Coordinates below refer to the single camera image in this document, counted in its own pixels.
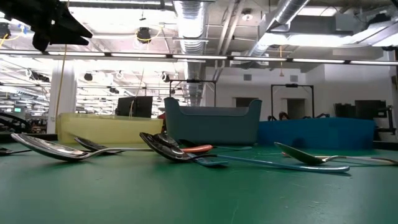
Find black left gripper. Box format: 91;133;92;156
21;0;93;52

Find black metal spoon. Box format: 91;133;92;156
0;146;32;156
73;136;125;156

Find blue-handled metal spoon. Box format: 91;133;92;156
139;132;351;174
154;133;229;168
178;139;253;152

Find white structural column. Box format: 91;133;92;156
46;60;78;133

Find black monitor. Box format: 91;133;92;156
115;95;154;119

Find yellow-green plastic bin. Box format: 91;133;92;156
57;112;164;144

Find long linear ceiling light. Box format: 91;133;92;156
0;49;398;67

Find grey-blue plastic bin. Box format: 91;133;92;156
164;96;262;146

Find green table mat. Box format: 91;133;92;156
0;136;398;224

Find black background robot arms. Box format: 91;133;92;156
266;111;330;121

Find blue plastic bin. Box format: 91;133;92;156
257;117;376;150

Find black workstation equipment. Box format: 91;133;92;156
334;99;397;136

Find yellow hanging cable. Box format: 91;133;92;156
55;43;68;115

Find black ceiling camera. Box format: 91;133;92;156
136;27;152;44
0;22;12;40

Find silver spiral air duct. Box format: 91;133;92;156
172;0;208;106
245;0;312;58

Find black metal frame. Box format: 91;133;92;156
169;79;218;107
270;83;315;119

